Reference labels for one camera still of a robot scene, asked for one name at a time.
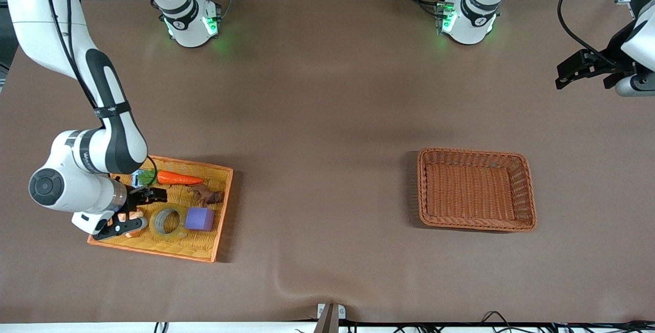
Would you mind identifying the clear yellowish tape roll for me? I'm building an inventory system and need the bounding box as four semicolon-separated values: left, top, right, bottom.
149;203;189;242

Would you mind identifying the toy croissant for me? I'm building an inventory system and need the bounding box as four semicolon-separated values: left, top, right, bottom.
114;208;146;238

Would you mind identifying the black cable loop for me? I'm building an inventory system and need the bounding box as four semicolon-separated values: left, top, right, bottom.
478;310;517;329

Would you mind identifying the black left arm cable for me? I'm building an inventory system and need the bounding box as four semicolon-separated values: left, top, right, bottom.
556;0;622;68

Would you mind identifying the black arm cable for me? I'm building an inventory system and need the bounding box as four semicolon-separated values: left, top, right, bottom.
43;0;158;190
556;0;622;68

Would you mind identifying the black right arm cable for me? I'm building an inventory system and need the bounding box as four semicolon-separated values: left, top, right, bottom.
43;0;158;190

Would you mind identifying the yellow wicker tray orange rim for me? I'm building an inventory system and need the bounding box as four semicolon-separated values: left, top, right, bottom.
87;155;234;263

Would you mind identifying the brown toy lion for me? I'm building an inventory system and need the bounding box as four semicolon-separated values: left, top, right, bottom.
187;183;226;207

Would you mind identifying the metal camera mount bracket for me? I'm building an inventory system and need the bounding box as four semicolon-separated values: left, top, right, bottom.
315;302;347;333

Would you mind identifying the purple foam cube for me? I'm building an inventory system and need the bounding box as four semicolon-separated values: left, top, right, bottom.
184;207;215;232

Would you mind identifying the brown wicker basket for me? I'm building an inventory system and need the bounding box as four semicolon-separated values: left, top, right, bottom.
417;147;537;233

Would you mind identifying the brown table cover cloth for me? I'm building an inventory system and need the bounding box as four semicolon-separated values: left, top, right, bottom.
0;0;655;323

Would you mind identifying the orange toy carrot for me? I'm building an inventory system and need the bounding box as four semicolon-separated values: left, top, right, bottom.
138;169;204;187

